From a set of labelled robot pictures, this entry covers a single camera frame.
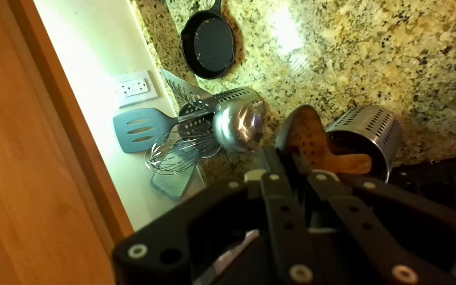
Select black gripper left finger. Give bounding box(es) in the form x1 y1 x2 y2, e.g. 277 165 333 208
111 148 320 285

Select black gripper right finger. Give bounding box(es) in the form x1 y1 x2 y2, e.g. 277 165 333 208
306 169 456 285

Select light perforated wooden spoon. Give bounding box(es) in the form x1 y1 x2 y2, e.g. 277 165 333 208
274 104 374 178

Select stainless steel gas stove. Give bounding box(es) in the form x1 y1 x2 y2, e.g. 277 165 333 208
390 151 456 227

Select perforated metal utensil holder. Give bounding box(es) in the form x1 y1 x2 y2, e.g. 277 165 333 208
325 105 404 184

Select pale blue solid spatula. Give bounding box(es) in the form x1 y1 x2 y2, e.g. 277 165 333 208
149 157 198 202

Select flat perforated metal utensil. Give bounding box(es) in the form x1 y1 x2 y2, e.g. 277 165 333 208
160 67 209 108

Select blue slotted spatula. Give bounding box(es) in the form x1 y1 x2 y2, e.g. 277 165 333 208
111 107 181 156

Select small black cast-iron skillet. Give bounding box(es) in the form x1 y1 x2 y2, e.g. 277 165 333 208
181 0 238 81

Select wire whisk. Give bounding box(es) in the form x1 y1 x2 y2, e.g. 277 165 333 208
143 134 205 175

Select white wall outlet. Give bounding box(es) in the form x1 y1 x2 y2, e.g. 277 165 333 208
111 70 162 112

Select wooden wall cabinet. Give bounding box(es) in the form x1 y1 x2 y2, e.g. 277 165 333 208
0 0 135 285

